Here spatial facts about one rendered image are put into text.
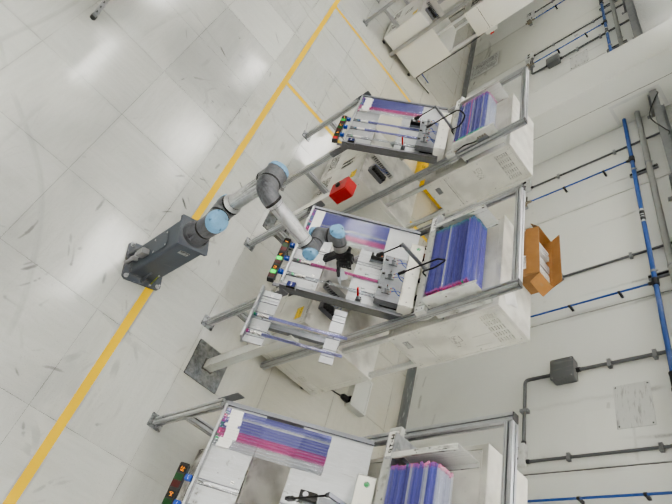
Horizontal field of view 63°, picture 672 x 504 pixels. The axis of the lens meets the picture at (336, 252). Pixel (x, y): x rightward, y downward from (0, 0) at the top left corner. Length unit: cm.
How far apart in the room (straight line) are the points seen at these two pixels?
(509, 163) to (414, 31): 348
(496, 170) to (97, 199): 266
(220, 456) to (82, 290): 126
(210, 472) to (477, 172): 271
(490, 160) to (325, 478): 248
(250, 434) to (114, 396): 92
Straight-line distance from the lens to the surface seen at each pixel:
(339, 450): 263
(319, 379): 382
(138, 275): 346
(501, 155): 406
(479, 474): 243
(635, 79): 579
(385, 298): 306
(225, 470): 260
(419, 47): 731
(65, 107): 379
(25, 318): 317
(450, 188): 425
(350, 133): 427
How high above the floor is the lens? 290
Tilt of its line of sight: 37 degrees down
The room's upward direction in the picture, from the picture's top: 65 degrees clockwise
